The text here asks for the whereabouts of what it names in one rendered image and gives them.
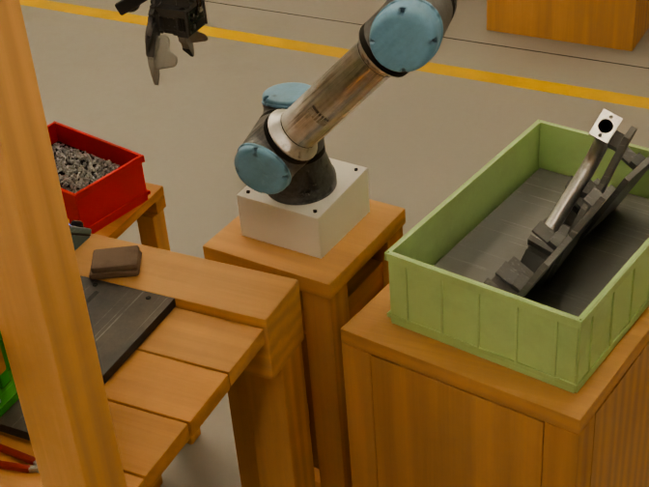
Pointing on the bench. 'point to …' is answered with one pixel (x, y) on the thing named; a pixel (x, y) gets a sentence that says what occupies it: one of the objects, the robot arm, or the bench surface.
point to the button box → (79, 235)
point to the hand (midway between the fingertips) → (171, 68)
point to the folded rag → (115, 262)
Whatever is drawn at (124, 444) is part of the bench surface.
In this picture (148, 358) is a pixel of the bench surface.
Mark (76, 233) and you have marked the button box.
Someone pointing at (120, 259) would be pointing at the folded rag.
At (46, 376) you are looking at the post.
